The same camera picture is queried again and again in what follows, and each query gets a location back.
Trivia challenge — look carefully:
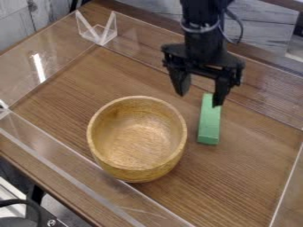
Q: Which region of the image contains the clear acrylic front wall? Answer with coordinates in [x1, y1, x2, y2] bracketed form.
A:
[0, 110, 193, 227]

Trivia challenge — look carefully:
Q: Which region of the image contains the brown wooden bowl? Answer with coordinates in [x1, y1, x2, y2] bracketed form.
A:
[86, 96, 188, 183]

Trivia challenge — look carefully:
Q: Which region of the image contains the black metal base plate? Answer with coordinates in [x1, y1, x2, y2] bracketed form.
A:
[22, 205, 68, 227]

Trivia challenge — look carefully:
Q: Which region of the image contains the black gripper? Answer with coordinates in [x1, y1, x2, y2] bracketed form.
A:
[161, 43, 245, 106]

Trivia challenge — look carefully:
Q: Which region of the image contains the green rectangular block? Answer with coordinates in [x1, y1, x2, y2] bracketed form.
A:
[197, 93, 221, 145]

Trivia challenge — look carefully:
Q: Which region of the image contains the black table leg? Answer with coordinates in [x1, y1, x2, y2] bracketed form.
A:
[29, 185, 45, 205]

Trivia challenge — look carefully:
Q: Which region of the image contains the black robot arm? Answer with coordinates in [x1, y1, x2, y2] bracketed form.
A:
[161, 0, 245, 106]

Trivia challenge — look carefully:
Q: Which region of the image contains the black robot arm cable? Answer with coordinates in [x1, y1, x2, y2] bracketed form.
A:
[217, 5, 245, 45]

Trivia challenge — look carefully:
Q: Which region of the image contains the clear acrylic corner bracket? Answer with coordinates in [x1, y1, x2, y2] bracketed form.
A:
[74, 11, 117, 46]

